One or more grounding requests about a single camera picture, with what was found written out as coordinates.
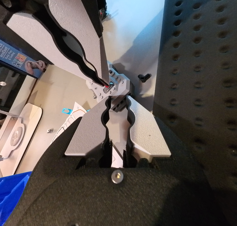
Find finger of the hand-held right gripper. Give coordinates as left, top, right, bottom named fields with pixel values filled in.
left=48, top=0, right=110, bottom=87
left=6, top=13, right=104, bottom=86

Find black dimpled pad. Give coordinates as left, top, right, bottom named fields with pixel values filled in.
left=152, top=0, right=237, bottom=226

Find white control hub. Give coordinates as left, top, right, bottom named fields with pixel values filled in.
left=86, top=61, right=134, bottom=113

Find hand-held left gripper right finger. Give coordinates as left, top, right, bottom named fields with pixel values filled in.
left=123, top=95, right=171, bottom=168

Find blue plastic bin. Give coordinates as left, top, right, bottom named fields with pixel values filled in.
left=0, top=171, right=32, bottom=226

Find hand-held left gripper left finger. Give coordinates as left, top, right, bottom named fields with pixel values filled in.
left=64, top=96, right=113, bottom=168

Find black angle connector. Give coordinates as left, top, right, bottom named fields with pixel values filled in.
left=138, top=73, right=151, bottom=82

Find blue toy box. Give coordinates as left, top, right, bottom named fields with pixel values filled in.
left=0, top=38, right=47, bottom=79

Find white document stand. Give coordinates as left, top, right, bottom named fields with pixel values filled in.
left=0, top=103, right=43, bottom=177

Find clear sticker sheet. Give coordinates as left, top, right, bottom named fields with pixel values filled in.
left=50, top=101, right=124, bottom=168

